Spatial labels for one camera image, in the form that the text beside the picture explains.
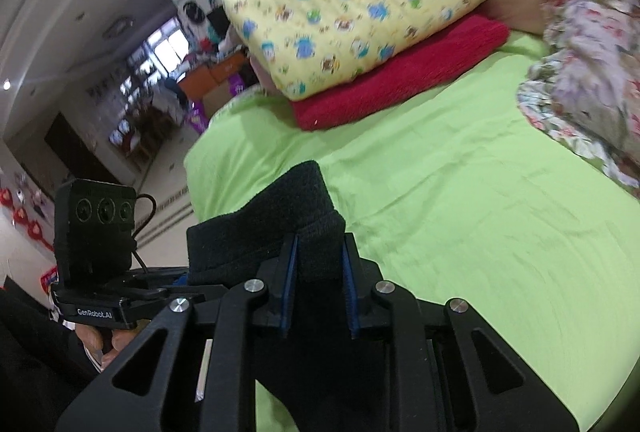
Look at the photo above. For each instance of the red fleece blanket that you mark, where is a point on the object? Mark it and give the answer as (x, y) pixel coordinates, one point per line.
(400, 77)

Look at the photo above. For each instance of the purple bag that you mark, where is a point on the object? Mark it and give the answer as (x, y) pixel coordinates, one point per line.
(196, 120)

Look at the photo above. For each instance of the orange table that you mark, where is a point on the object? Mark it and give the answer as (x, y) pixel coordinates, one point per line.
(212, 75)

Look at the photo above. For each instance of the dark wooden door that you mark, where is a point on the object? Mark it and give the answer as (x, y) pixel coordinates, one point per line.
(82, 147)

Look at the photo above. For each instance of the yellow floral pillow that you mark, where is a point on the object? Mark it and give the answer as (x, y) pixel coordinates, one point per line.
(350, 2)

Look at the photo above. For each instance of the red wall decorations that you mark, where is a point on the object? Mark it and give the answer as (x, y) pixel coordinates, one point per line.
(25, 217)

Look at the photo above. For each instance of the black pants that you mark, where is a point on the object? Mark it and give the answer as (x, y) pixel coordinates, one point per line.
(280, 212)

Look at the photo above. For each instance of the bright window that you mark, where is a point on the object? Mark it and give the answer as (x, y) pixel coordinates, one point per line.
(162, 45)

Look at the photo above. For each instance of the green bed sheet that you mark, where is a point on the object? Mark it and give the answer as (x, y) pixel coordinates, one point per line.
(450, 212)

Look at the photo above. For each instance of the person's left hand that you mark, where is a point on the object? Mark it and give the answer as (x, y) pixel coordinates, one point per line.
(92, 342)

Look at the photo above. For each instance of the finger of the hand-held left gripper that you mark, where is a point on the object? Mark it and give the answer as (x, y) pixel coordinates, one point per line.
(155, 287)

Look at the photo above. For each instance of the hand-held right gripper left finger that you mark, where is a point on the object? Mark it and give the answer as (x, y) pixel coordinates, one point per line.
(287, 292)

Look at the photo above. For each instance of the person's left forearm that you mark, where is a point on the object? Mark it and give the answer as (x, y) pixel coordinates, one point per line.
(35, 362)

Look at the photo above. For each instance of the floral ruffled blanket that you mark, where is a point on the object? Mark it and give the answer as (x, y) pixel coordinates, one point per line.
(585, 62)

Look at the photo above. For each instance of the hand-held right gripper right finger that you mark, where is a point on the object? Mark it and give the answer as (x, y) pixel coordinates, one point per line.
(350, 292)

